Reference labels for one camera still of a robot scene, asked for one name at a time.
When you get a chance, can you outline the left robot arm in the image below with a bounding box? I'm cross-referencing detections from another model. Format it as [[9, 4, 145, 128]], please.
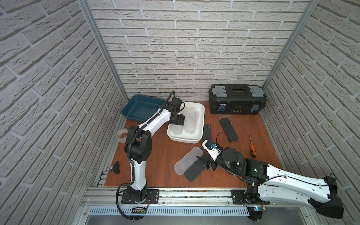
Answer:
[[124, 91, 185, 203]]

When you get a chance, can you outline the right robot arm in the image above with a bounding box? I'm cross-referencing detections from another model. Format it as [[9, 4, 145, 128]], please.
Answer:
[[198, 144, 344, 219]]

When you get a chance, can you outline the white storage bin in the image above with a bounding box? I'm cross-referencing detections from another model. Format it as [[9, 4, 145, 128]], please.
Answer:
[[167, 102, 205, 143]]

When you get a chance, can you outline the black pencil case tilted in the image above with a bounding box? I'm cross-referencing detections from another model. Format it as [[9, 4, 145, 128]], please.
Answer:
[[219, 118, 239, 142]]

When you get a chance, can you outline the teal storage bin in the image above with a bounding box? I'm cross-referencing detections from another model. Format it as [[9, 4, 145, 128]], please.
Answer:
[[122, 94, 165, 123]]

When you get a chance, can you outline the black pencil case upright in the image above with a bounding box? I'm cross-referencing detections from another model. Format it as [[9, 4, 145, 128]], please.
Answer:
[[202, 124, 212, 141]]

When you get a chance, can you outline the black pencil case front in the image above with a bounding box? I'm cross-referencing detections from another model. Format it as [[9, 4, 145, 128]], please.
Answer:
[[184, 160, 205, 182]]

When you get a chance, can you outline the ribbed translucent pencil case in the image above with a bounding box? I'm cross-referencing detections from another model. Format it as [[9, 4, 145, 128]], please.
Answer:
[[173, 147, 203, 176]]

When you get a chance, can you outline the black plastic toolbox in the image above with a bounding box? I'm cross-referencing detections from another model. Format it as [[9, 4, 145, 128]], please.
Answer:
[[209, 84, 267, 115]]

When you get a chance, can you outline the clear tape roll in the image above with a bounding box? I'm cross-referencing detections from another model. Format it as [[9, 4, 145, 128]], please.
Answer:
[[116, 128, 128, 143]]

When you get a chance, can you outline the small black clamp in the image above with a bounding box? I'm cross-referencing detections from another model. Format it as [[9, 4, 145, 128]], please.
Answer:
[[108, 161, 121, 174]]

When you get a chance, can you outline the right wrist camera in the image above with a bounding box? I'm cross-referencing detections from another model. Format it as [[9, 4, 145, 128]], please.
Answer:
[[202, 140, 222, 161]]

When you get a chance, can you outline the orange handled screwdriver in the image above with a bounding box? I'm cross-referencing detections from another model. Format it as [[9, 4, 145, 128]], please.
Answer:
[[249, 133, 257, 158]]

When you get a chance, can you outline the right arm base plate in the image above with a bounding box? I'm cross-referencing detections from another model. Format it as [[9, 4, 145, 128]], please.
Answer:
[[230, 189, 270, 205]]

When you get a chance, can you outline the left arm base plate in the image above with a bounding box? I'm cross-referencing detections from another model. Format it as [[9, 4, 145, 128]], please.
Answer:
[[121, 189, 160, 204]]

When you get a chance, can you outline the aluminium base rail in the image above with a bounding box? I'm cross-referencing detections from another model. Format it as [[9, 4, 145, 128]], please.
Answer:
[[80, 186, 308, 207]]

